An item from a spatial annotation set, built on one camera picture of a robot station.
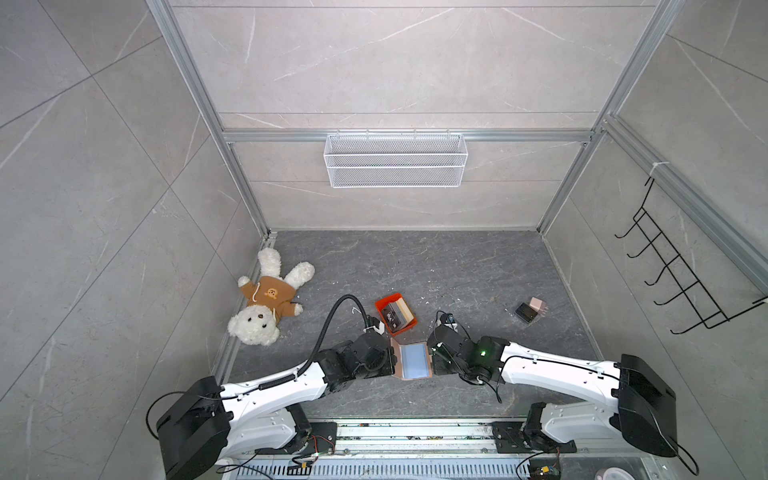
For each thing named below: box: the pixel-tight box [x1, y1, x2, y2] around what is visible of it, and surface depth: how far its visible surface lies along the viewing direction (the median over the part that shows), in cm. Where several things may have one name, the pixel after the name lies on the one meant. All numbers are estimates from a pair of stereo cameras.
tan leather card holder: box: [390, 337, 433, 380], surface depth 85 cm
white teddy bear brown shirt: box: [227, 248, 315, 346], surface depth 93 cm
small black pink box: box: [515, 297, 549, 324], surface depth 97 cm
